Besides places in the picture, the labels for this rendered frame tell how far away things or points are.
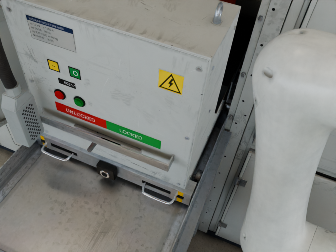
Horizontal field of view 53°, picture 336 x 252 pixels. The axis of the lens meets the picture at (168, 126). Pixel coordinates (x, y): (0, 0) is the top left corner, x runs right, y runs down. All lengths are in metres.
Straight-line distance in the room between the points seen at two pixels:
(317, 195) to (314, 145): 0.91
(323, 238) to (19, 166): 0.89
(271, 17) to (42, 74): 0.61
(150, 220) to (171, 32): 0.56
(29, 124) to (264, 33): 0.68
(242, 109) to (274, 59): 0.74
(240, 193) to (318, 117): 1.08
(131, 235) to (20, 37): 0.60
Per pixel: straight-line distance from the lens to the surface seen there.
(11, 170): 1.16
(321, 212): 1.49
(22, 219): 1.08
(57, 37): 0.81
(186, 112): 0.75
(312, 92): 0.43
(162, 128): 0.82
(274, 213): 0.62
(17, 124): 0.95
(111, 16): 0.75
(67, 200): 1.08
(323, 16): 0.93
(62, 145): 1.11
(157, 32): 0.70
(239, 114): 1.19
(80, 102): 0.90
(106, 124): 0.92
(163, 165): 0.87
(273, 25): 0.98
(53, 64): 0.88
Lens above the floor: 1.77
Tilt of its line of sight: 49 degrees down
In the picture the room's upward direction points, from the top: 6 degrees clockwise
